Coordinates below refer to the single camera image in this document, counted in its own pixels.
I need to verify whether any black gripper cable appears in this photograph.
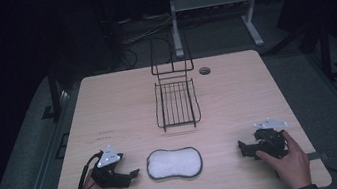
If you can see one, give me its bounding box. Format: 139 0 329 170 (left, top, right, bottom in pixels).
65 150 108 189

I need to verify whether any black wire rack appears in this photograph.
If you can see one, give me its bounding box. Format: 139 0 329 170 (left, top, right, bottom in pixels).
142 28 205 134

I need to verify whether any bundle of floor cables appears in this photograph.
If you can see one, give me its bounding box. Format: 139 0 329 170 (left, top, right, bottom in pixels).
116 11 176 47

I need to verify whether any round table cable hole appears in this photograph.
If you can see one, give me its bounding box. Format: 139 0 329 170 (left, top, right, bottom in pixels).
198 65 212 77

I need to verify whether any black frame post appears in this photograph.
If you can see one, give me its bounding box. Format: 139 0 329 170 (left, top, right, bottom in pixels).
33 64 68 122
314 23 337 82

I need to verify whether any white sponge with dark rim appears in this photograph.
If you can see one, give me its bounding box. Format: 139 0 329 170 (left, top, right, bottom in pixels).
144 142 206 185

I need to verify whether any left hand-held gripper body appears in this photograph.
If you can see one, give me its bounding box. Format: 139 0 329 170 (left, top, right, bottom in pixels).
86 143 130 189

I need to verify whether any person's right hand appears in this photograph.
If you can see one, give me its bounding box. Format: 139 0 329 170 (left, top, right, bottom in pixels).
251 127 315 189

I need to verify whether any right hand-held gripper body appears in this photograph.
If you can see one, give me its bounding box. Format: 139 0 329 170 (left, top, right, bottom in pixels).
246 114 295 164

